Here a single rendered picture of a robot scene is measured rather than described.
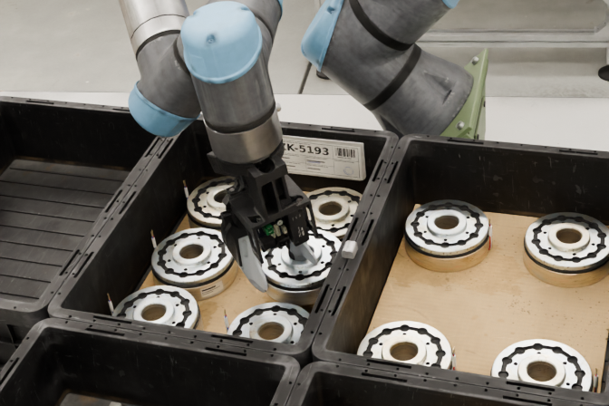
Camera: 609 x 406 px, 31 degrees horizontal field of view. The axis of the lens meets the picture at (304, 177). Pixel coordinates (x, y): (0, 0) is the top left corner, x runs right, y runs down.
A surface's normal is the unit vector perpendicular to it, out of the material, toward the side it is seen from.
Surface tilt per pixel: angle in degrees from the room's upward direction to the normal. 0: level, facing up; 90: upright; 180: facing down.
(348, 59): 88
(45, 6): 0
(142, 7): 35
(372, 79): 82
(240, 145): 93
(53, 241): 0
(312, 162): 90
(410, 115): 72
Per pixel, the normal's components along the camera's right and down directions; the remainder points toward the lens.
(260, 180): 0.45, 0.49
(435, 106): -0.04, -0.06
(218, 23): -0.18, -0.77
